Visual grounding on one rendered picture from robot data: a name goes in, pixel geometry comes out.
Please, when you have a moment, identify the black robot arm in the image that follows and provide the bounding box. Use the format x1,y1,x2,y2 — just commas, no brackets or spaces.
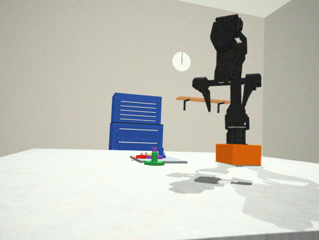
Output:
210,14,249,145

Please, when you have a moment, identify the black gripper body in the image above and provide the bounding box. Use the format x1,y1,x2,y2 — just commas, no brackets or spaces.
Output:
192,55,261,90

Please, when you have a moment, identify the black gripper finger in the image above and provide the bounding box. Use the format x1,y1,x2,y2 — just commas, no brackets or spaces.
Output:
242,84,257,112
197,87,211,112

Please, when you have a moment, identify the green gear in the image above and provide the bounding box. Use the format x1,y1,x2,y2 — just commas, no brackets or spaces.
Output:
144,152,165,166

